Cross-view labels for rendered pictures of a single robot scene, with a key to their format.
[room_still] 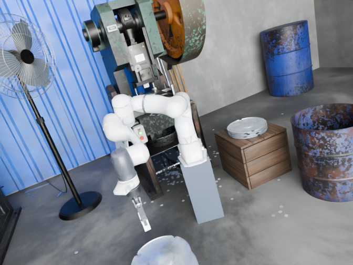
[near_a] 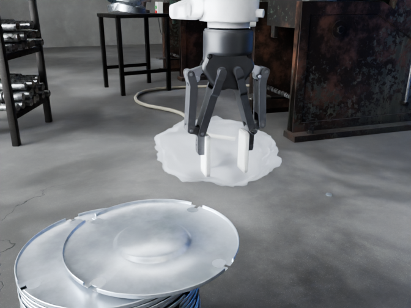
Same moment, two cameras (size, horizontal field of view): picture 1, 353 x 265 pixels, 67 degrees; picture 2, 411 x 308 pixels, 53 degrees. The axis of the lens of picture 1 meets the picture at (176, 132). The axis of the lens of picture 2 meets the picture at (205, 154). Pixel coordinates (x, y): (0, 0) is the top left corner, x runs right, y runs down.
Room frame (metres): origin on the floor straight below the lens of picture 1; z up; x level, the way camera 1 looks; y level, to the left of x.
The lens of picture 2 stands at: (1.04, -0.37, 0.61)
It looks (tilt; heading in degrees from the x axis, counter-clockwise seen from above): 20 degrees down; 89
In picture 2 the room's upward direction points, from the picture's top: straight up
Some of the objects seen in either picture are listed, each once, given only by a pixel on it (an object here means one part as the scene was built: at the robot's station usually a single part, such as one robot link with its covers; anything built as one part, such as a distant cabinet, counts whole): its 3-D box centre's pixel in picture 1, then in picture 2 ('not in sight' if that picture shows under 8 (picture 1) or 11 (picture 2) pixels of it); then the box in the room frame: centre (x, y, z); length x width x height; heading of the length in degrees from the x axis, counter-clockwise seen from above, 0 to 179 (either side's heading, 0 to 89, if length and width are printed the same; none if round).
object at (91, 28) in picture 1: (95, 35); not in sight; (2.18, 0.38, 1.31); 0.22 x 0.12 x 0.22; 18
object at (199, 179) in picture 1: (200, 184); not in sight; (1.51, -0.06, 0.23); 0.18 x 0.18 x 0.45; 89
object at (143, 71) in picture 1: (139, 61); not in sight; (2.20, 0.12, 1.04); 0.17 x 0.15 x 0.30; 18
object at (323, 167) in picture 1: (331, 151); not in sight; (1.42, -0.89, 0.24); 0.42 x 0.42 x 0.48
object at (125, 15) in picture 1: (128, 32); not in sight; (2.24, 0.14, 1.27); 0.21 x 0.12 x 0.34; 18
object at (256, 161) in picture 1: (251, 150); not in sight; (1.85, -0.52, 0.18); 0.40 x 0.38 x 0.35; 14
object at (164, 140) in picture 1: (162, 136); not in sight; (2.24, 0.14, 0.36); 0.34 x 0.34 x 0.10
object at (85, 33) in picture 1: (126, 24); not in sight; (2.24, 0.14, 1.33); 0.67 x 0.18 x 0.18; 108
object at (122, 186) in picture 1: (126, 184); (213, 7); (1.07, 0.28, 0.60); 0.13 x 0.12 x 0.05; 106
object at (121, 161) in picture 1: (121, 160); not in sight; (1.14, 0.28, 0.70); 0.18 x 0.10 x 0.13; 10
